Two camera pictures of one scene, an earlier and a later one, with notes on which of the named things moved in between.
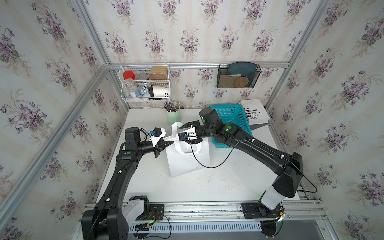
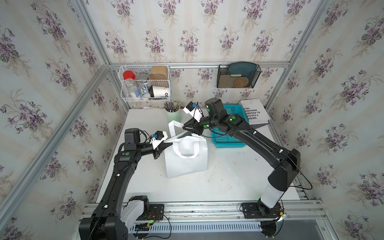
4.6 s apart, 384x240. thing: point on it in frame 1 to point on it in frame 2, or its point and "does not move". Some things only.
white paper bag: x=183 y=158 does not move
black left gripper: x=157 y=149 does not move
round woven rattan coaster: x=241 y=82 does not move
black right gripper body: x=202 y=132 to x=204 y=123
